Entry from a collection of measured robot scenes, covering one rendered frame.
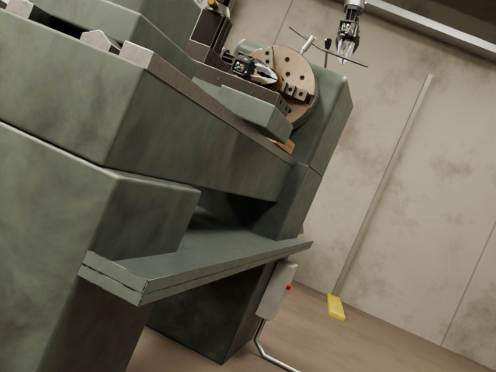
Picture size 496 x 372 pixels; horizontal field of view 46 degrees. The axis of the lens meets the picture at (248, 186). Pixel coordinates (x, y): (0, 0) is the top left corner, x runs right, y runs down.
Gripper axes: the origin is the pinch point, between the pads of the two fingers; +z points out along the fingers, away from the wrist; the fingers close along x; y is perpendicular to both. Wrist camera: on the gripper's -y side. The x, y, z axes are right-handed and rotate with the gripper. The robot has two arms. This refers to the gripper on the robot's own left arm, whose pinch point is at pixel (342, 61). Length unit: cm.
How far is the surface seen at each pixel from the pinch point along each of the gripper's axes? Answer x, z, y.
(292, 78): -15.8, 11.9, 11.3
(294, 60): -16.4, 4.9, 11.3
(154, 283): -3, 73, 144
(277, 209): -14, 61, -4
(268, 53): -25.9, 5.0, 15.2
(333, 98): -1.1, 13.7, -4.5
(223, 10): -27, 9, 72
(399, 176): 33, 13, -307
